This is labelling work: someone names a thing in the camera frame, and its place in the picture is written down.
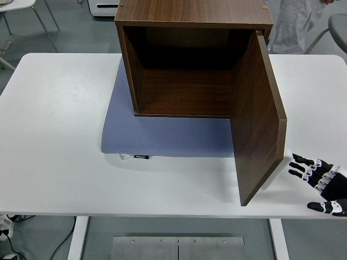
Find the brown wooden cabinet body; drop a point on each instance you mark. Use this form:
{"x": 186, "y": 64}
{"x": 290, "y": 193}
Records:
{"x": 189, "y": 10}

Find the grey floor outlet cover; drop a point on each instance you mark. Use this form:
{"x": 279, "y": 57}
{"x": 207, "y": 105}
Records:
{"x": 5, "y": 45}

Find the brown wooden cabinet door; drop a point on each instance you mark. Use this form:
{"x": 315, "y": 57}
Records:
{"x": 257, "y": 122}

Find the grey metal plate with screws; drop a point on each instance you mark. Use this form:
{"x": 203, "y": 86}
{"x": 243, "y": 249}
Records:
{"x": 211, "y": 249}
{"x": 143, "y": 249}

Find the person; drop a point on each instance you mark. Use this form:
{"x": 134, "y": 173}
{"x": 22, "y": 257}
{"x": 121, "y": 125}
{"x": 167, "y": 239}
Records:
{"x": 295, "y": 24}

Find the white table leg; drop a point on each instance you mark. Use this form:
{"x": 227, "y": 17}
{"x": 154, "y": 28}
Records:
{"x": 279, "y": 238}
{"x": 77, "y": 238}

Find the white power strip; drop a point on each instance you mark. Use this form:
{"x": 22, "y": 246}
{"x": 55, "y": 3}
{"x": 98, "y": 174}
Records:
{"x": 4, "y": 224}

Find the black mat label tag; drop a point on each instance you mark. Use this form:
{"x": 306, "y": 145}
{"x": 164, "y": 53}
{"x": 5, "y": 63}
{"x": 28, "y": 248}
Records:
{"x": 141, "y": 156}

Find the white chair with metal legs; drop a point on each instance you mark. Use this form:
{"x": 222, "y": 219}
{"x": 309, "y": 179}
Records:
{"x": 16, "y": 4}

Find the grey chair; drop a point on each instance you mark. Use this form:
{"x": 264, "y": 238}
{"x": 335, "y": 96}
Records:
{"x": 339, "y": 25}

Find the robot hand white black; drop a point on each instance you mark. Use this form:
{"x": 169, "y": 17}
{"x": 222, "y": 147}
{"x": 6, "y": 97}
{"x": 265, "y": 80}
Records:
{"x": 333, "y": 187}

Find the blue-grey textured mat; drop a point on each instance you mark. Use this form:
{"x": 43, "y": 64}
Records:
{"x": 162, "y": 135}

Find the white appliance box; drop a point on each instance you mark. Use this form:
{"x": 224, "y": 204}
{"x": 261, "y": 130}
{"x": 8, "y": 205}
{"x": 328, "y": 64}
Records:
{"x": 103, "y": 8}

